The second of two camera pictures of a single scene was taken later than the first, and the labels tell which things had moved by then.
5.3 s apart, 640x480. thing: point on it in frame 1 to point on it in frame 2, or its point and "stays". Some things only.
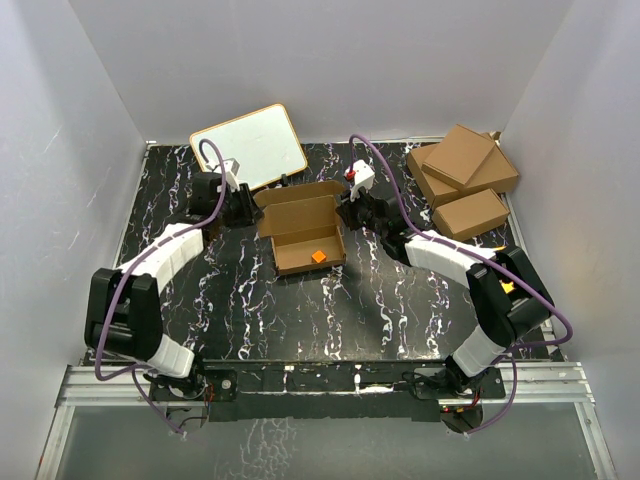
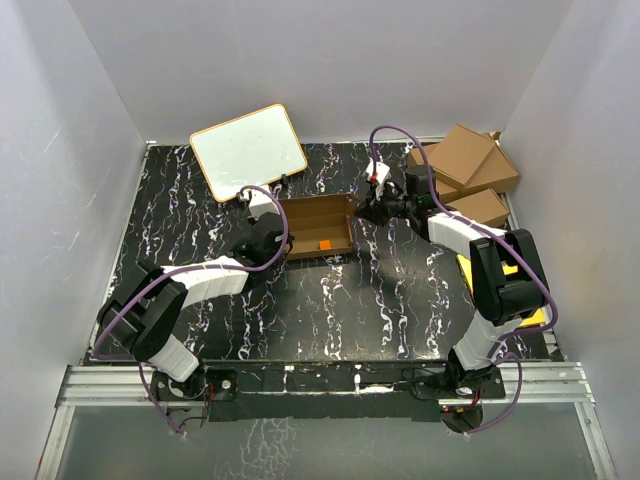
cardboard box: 471,215 stays
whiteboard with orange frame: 263,145 stays
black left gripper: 250,214 to 255,220
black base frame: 325,390 stays
